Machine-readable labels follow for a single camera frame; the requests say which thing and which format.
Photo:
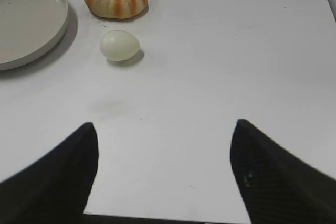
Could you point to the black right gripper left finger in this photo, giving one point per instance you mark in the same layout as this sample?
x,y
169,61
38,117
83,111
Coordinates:
x,y
55,188

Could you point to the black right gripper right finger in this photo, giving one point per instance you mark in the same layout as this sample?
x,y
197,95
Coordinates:
x,y
276,186

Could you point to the beige round plate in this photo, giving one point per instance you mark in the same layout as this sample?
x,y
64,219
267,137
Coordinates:
x,y
30,29

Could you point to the white egg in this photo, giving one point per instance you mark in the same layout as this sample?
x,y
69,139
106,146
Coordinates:
x,y
118,45

